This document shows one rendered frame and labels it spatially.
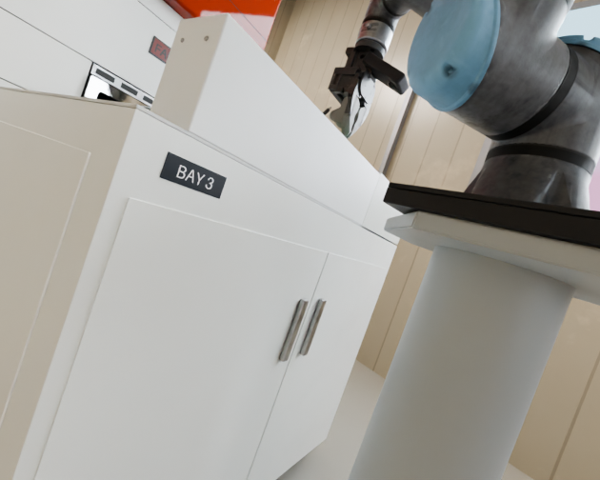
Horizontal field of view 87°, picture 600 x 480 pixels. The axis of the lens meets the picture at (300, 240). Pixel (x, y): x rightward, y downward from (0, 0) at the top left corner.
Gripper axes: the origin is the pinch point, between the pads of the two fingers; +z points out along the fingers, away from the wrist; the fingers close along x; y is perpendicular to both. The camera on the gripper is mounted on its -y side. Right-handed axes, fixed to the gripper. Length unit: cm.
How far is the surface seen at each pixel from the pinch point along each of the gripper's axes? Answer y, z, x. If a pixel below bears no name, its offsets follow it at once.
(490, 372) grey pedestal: -39, 31, 20
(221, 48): -4.2, 7.2, 39.5
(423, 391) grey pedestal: -34, 37, 20
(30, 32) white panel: 58, 3, 42
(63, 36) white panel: 58, 0, 37
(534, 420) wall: -70, 73, -145
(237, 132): -4.1, 14.4, 33.3
